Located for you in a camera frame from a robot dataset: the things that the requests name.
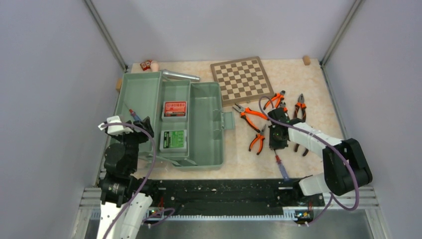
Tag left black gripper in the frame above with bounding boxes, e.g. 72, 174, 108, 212
114, 116, 154, 172

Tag blue handled screwdriver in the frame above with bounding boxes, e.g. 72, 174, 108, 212
273, 150, 290, 181
123, 102, 142, 121

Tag orange long nose pliers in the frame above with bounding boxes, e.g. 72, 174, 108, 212
248, 124, 267, 156

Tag red tool card pack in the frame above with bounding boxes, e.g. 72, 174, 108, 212
161, 101, 188, 122

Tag green screw bit box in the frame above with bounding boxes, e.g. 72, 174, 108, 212
159, 129, 188, 153

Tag orange diagonal cutters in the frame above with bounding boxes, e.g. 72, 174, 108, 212
263, 90, 286, 110

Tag large orange pliers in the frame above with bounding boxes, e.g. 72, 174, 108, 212
232, 102, 270, 133

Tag green plastic tool box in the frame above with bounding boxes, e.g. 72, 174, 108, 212
114, 72, 235, 171

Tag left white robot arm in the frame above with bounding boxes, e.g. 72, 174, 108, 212
97, 116, 160, 239

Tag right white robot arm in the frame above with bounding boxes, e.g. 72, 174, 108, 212
267, 108, 373, 205

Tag small orange pliers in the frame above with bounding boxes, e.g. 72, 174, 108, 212
279, 102, 288, 113

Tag wooden block at left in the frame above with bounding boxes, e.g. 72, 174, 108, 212
115, 78, 122, 93

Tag small red printed box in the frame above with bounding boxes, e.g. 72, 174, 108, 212
139, 60, 153, 71

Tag wooden chessboard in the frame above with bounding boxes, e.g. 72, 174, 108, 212
210, 56, 274, 107

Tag orange handled pliers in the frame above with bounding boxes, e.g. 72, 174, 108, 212
293, 94, 307, 122

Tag wooden handle hammer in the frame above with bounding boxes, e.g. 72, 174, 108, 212
150, 61, 201, 82

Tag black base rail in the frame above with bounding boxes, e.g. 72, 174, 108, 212
140, 179, 325, 216

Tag aluminium frame post left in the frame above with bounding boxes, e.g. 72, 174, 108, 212
82, 0, 128, 73

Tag aluminium frame post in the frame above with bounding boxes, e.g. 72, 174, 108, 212
82, 0, 128, 73
319, 0, 365, 68

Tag aluminium frame post right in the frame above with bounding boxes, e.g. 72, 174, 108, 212
319, 0, 365, 68

